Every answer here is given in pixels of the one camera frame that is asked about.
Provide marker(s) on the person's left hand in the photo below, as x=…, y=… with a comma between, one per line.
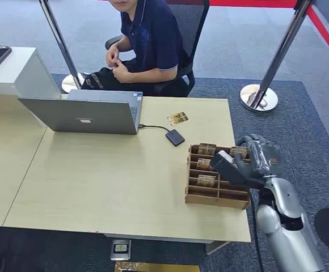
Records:
x=121, y=72

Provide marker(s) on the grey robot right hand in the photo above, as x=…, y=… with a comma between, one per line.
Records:
x=262, y=157

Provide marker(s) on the person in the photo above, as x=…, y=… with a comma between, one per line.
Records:
x=153, y=34

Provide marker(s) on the red barrier belt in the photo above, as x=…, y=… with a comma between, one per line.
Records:
x=327, y=37
x=252, y=3

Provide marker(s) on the white cabinet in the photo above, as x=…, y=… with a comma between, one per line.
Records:
x=25, y=75

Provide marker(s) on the dark blue rug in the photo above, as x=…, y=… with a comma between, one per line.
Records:
x=280, y=124

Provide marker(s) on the chrome stanchion post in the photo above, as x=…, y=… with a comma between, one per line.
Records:
x=280, y=52
x=59, y=41

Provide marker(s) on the gold floor plate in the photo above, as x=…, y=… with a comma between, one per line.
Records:
x=153, y=267

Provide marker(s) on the person's left forearm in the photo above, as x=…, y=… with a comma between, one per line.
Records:
x=153, y=75

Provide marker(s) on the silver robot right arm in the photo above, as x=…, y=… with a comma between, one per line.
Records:
x=283, y=199

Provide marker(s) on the wooden desk leg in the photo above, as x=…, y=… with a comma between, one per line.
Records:
x=215, y=247

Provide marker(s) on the gold hotel card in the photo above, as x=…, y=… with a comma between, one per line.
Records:
x=238, y=151
x=203, y=164
x=206, y=180
x=206, y=149

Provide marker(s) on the grey laptop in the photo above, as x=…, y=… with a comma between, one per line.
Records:
x=82, y=112

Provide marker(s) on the metal floor socket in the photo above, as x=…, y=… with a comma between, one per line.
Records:
x=120, y=249

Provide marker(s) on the black mesh office chair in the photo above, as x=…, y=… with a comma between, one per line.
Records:
x=190, y=22

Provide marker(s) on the person's right forearm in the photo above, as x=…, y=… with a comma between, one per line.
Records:
x=124, y=44

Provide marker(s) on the black external drive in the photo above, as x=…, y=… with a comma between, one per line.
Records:
x=175, y=137

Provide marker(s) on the person's right hand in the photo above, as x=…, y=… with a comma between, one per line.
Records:
x=112, y=56

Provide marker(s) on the gold printed card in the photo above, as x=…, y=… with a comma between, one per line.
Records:
x=177, y=118

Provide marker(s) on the wooden card holder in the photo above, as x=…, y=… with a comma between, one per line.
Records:
x=204, y=195

